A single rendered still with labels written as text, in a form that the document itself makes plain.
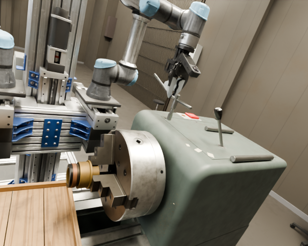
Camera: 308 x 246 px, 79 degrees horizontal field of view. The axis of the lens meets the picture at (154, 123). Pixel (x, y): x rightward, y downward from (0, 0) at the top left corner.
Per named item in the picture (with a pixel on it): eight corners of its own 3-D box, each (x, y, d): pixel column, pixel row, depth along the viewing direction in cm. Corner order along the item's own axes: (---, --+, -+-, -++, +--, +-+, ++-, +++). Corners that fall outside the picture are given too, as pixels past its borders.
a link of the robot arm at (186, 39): (203, 40, 72) (187, 32, 68) (198, 51, 74) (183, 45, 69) (191, 38, 78) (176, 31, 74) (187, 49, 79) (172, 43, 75)
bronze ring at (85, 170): (96, 154, 66) (68, 154, 61) (103, 170, 59) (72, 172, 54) (91, 176, 69) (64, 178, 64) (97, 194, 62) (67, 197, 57)
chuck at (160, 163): (119, 166, 92) (143, 115, 77) (140, 231, 71) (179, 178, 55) (112, 166, 90) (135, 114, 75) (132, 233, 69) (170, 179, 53)
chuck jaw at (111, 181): (123, 171, 65) (138, 195, 56) (121, 183, 67) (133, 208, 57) (92, 174, 59) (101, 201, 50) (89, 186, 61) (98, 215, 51)
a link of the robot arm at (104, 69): (89, 76, 116) (94, 54, 111) (110, 81, 123) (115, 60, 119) (94, 82, 107) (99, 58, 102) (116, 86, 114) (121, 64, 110)
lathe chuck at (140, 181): (112, 166, 90) (135, 114, 75) (132, 233, 69) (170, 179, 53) (93, 167, 85) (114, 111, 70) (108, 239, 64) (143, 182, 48)
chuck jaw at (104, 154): (117, 163, 71) (118, 132, 72) (122, 164, 67) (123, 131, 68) (87, 164, 65) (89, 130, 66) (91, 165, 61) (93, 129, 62)
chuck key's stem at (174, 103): (171, 121, 80) (181, 95, 76) (167, 120, 78) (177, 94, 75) (169, 118, 81) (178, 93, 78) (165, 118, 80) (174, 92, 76)
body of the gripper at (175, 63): (176, 75, 84) (186, 48, 80) (187, 80, 78) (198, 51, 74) (162, 71, 80) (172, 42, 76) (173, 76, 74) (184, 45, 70)
